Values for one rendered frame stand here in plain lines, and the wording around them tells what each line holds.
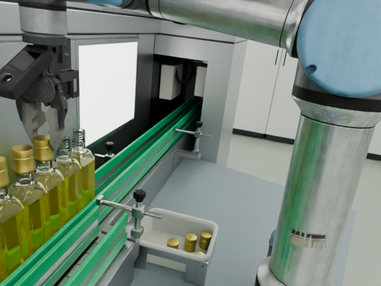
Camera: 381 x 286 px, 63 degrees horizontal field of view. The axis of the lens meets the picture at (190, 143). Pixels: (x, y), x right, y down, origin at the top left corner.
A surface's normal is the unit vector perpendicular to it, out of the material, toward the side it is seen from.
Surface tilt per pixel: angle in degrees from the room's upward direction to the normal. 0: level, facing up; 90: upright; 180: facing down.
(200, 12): 110
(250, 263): 0
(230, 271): 0
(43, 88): 90
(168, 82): 90
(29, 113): 90
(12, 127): 90
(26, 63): 31
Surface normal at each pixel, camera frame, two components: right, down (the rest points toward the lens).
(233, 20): -0.47, 0.57
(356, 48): -0.40, 0.15
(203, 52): -0.25, 0.33
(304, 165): -0.85, 0.11
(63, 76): 0.97, 0.18
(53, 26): 0.74, 0.32
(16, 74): 0.03, -0.62
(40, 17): 0.22, 0.36
